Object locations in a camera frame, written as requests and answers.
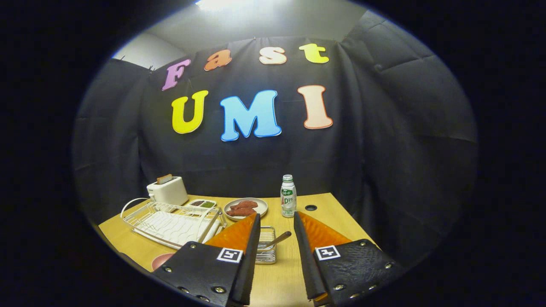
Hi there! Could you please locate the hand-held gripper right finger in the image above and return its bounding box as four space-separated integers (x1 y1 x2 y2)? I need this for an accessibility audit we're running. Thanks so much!
293 211 406 307

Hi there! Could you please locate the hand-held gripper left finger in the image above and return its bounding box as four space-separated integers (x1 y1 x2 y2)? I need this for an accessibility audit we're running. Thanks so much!
151 213 261 307

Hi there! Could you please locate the metal wire basket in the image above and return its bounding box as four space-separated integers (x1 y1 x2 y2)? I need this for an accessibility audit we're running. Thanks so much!
255 226 277 264

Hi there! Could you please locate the wooden-handled metal spoon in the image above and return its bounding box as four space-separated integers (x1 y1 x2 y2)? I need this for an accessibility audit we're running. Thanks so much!
257 231 292 250

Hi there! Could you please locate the white wire dish rack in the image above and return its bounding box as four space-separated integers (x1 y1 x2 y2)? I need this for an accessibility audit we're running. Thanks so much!
120 197 227 250

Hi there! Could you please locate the pink plate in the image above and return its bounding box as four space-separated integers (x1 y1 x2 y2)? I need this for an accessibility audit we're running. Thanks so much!
151 252 176 271

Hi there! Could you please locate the beige plate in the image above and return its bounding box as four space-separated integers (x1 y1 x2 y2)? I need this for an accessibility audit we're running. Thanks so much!
223 197 269 222

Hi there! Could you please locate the white green-label drink bottle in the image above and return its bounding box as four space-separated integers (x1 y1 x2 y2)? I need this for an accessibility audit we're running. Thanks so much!
280 174 297 218

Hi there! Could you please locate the white divided tray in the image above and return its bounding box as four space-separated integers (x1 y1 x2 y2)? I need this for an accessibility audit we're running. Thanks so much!
184 199 218 210

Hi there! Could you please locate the white drip tray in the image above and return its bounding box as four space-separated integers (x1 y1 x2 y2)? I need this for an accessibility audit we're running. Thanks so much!
133 211 222 250

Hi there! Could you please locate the cream toaster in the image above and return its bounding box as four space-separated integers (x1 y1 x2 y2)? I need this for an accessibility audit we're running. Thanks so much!
146 176 189 207

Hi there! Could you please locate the black backdrop cloth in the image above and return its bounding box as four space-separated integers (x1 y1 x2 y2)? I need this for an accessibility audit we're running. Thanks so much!
72 11 478 273

